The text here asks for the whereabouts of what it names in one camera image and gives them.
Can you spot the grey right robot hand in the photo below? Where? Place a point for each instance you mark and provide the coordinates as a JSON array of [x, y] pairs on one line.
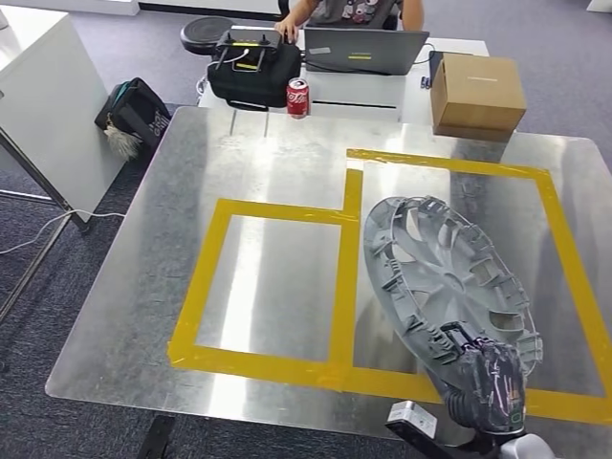
[[497, 393]]

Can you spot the grey plastic wheel hubcap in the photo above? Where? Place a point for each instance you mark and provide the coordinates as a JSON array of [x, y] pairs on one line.
[[444, 272]]

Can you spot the steel workbench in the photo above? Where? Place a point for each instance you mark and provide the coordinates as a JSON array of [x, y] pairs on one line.
[[158, 253]]

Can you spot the brown cardboard box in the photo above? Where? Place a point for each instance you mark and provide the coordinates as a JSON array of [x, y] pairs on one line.
[[478, 92]]

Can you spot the grey laptop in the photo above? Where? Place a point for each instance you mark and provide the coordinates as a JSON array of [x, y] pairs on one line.
[[363, 54]]

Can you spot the red cola can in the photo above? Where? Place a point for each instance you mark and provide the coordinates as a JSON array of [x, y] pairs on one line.
[[298, 98]]

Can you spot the person at laptop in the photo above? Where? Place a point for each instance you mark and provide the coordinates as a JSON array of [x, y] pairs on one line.
[[363, 11]]

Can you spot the black carrying case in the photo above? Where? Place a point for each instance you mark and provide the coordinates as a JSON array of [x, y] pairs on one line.
[[253, 85]]

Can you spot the black round stool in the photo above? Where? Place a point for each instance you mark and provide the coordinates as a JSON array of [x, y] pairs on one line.
[[201, 35]]

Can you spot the black backpack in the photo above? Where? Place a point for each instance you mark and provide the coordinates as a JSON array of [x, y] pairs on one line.
[[139, 114]]

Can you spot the steel table with white panel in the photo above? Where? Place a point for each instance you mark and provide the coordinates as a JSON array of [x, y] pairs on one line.
[[53, 108]]

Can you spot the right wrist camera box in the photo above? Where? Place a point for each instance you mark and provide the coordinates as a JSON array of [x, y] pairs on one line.
[[411, 421]]

